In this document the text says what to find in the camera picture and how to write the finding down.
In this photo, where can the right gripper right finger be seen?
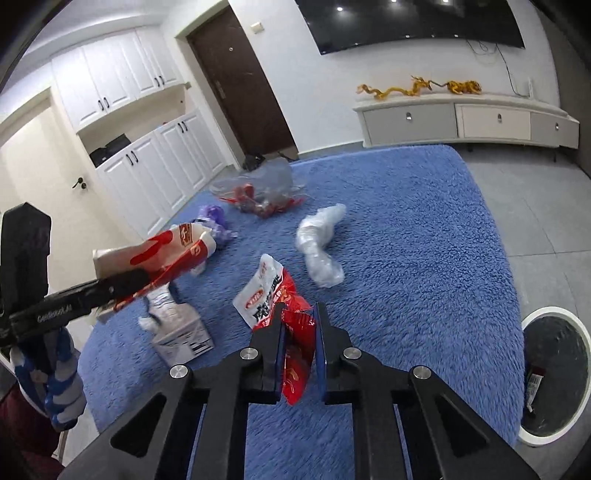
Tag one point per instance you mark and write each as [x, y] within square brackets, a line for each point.
[407, 424]

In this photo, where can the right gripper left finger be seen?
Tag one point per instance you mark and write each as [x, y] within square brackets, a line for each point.
[192, 425]

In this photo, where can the white printed paper box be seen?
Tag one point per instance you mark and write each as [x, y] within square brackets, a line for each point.
[178, 333]

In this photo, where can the red white noodle packet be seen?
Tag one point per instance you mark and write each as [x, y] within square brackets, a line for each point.
[164, 257]

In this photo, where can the red white snack bag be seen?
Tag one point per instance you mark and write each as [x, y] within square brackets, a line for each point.
[271, 297]

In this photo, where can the clear plastic wrap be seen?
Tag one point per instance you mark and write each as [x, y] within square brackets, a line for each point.
[314, 234]

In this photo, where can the white round trash bin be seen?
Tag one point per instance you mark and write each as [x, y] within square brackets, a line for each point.
[557, 377]

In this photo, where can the blue white gloved left hand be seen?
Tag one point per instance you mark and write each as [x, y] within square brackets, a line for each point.
[57, 395]

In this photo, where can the cream interior door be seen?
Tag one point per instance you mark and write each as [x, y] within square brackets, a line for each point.
[41, 166]

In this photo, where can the blue shaggy rug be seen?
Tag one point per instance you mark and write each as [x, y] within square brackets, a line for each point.
[427, 281]

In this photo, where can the purple snack wrapper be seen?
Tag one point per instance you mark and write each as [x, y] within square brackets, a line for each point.
[213, 217]

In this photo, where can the shoes by door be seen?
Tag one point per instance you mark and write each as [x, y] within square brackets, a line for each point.
[253, 161]

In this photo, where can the clear bag with red wrappers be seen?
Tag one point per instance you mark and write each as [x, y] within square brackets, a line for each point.
[268, 190]

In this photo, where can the dark brown door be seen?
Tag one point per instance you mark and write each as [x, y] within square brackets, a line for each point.
[240, 85]

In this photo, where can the white TV cabinet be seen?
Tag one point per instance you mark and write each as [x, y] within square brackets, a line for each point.
[446, 118]

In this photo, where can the yellow dragon ornament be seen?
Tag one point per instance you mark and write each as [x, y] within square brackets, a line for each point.
[420, 84]

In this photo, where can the white wall cupboards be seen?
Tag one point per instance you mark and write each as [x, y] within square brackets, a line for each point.
[126, 101]

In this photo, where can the black wall television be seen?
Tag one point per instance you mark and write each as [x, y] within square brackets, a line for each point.
[346, 24]

